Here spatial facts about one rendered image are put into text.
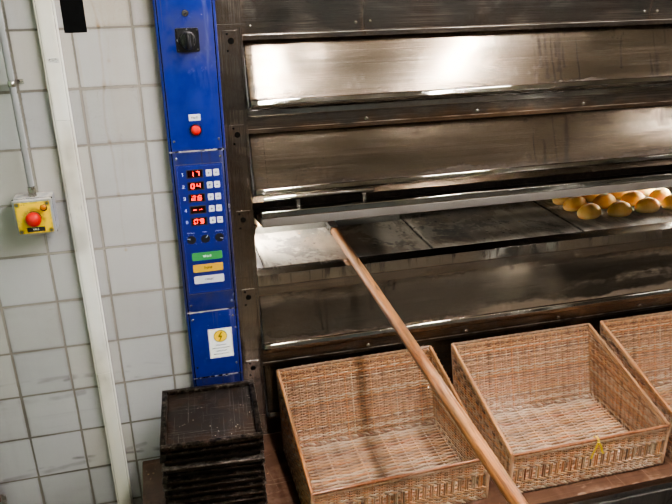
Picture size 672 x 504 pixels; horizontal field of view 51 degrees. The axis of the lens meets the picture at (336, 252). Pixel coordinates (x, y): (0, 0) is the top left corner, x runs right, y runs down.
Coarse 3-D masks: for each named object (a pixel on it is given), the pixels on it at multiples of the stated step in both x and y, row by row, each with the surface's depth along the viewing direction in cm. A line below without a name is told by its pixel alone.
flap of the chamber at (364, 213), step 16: (608, 176) 243; (624, 176) 241; (448, 192) 228; (544, 192) 217; (560, 192) 218; (576, 192) 220; (592, 192) 221; (608, 192) 223; (272, 208) 216; (288, 208) 214; (384, 208) 205; (400, 208) 206; (416, 208) 208; (432, 208) 209; (448, 208) 210; (272, 224) 198; (288, 224) 199
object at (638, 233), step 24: (528, 240) 244; (552, 240) 243; (576, 240) 244; (600, 240) 247; (624, 240) 250; (312, 264) 227; (336, 264) 226; (384, 264) 229; (408, 264) 231; (432, 264) 233
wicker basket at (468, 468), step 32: (384, 352) 238; (320, 384) 233; (352, 384) 236; (384, 384) 239; (416, 384) 242; (448, 384) 229; (288, 416) 215; (320, 416) 234; (384, 416) 241; (416, 416) 244; (448, 416) 232; (288, 448) 224; (320, 448) 233; (352, 448) 233; (384, 448) 233; (448, 448) 232; (320, 480) 218; (352, 480) 218; (384, 480) 197; (416, 480) 201; (448, 480) 204; (480, 480) 214
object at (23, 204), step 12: (48, 192) 192; (12, 204) 186; (24, 204) 186; (36, 204) 187; (48, 204) 188; (24, 216) 187; (48, 216) 189; (24, 228) 189; (36, 228) 189; (48, 228) 190
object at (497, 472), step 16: (336, 240) 242; (352, 256) 225; (368, 272) 214; (368, 288) 206; (384, 304) 194; (400, 320) 185; (400, 336) 180; (416, 352) 170; (432, 368) 163; (432, 384) 159; (448, 400) 152; (464, 416) 146; (464, 432) 143; (480, 448) 137; (496, 464) 132; (496, 480) 130; (512, 496) 125
